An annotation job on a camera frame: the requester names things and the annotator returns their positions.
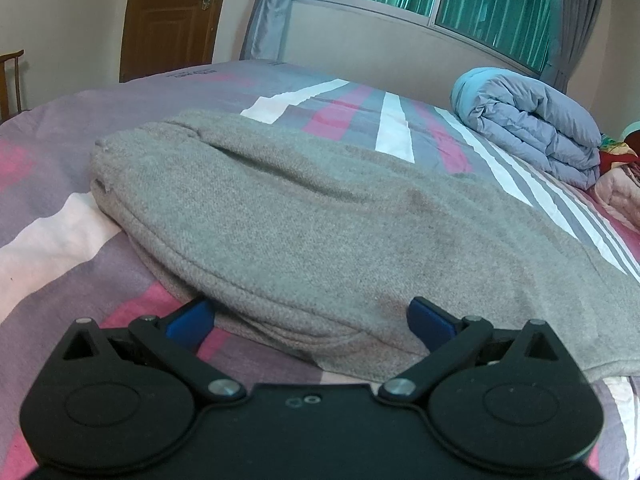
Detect green tinted window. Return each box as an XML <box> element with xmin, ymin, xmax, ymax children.
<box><xmin>292</xmin><ymin>0</ymin><xmax>557</xmax><ymax>78</ymax></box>

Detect wooden chair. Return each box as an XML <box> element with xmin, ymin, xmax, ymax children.
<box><xmin>0</xmin><ymin>49</ymin><xmax>26</xmax><ymax>124</ymax></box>

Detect striped pink grey bed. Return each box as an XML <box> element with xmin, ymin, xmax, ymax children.
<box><xmin>0</xmin><ymin>59</ymin><xmax>640</xmax><ymax>480</ymax></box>

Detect folded blue grey quilt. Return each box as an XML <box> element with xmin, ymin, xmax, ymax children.
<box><xmin>450</xmin><ymin>66</ymin><xmax>603</xmax><ymax>191</ymax></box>

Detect grey knit pants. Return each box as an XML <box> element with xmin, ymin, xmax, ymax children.
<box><xmin>89</xmin><ymin>108</ymin><xmax>640</xmax><ymax>386</ymax></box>

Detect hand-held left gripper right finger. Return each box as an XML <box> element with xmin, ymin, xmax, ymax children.
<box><xmin>378</xmin><ymin>296</ymin><xmax>577</xmax><ymax>404</ymax></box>

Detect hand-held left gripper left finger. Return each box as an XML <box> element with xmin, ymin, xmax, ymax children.
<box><xmin>61</xmin><ymin>296</ymin><xmax>248</xmax><ymax>404</ymax></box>

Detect brown wooden door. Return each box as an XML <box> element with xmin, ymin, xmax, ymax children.
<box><xmin>118</xmin><ymin>0</ymin><xmax>234</xmax><ymax>83</ymax></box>

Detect grey curtain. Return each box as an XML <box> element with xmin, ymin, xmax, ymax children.
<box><xmin>546</xmin><ymin>0</ymin><xmax>612</xmax><ymax>96</ymax></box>
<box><xmin>240</xmin><ymin>0</ymin><xmax>307</xmax><ymax>61</ymax></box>

